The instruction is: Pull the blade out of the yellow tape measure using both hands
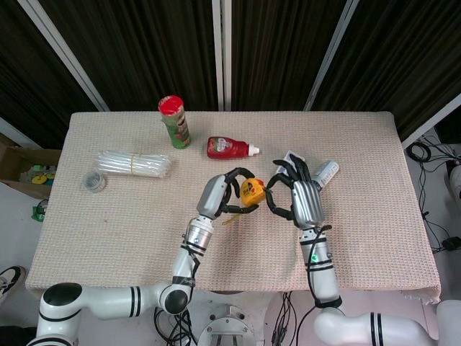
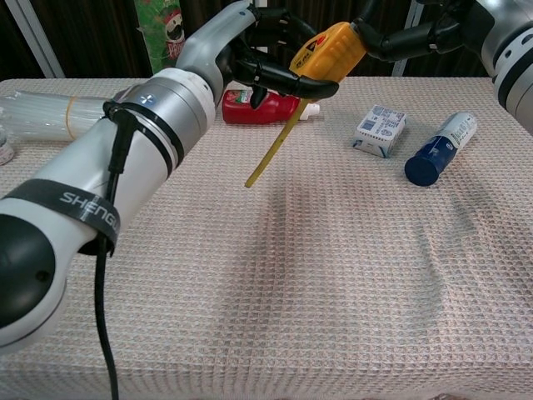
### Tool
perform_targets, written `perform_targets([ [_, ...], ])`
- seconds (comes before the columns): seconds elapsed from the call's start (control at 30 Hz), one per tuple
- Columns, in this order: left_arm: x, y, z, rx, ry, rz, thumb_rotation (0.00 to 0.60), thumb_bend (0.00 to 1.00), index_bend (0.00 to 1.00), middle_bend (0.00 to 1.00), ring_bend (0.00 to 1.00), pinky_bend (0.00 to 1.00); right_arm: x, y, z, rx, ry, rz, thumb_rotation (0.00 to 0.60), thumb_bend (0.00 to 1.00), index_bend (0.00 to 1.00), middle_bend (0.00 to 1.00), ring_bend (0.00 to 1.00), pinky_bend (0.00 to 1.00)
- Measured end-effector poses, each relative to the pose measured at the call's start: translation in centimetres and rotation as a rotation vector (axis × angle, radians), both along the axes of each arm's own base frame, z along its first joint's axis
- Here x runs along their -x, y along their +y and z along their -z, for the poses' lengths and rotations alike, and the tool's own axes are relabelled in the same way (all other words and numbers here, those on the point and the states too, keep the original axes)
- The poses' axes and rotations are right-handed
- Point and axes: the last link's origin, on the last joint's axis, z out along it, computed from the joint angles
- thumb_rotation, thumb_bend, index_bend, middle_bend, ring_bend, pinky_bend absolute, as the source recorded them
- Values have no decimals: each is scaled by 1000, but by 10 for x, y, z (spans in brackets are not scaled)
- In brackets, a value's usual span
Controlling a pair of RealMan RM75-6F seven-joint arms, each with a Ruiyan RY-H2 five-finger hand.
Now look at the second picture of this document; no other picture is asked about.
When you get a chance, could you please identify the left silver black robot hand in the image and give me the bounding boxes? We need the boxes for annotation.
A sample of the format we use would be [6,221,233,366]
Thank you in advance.
[175,0,339,110]

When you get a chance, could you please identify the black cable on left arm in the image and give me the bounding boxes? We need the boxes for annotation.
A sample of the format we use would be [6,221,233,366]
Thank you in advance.
[94,102,132,400]

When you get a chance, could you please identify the bundle of clear plastic tubes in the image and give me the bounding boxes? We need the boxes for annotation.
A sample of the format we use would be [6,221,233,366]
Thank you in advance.
[0,94,110,143]

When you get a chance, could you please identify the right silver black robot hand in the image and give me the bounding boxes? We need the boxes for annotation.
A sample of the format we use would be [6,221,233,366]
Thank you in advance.
[351,0,533,78]

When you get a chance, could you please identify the dark partition screen white frames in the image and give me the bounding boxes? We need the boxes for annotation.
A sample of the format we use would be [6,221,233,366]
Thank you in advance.
[0,0,533,80]

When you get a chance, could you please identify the green chips can red lid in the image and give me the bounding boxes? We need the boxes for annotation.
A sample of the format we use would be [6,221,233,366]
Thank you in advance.
[133,0,187,76]

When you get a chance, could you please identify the yellow tape measure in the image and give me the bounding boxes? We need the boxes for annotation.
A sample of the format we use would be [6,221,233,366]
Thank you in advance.
[244,21,368,188]

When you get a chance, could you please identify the white blue carton box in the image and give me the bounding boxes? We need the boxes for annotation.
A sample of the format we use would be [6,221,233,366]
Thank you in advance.
[353,104,407,159]

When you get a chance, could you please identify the blue white cylindrical bottle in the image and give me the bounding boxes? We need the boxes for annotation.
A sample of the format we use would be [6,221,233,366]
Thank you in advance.
[404,111,478,188]

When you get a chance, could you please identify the beige waffle tablecloth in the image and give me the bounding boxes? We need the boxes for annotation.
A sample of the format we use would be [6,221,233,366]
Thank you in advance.
[0,77,533,400]

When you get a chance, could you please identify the red ketchup bottle white cap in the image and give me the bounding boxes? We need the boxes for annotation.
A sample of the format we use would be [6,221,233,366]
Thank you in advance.
[222,87,321,125]

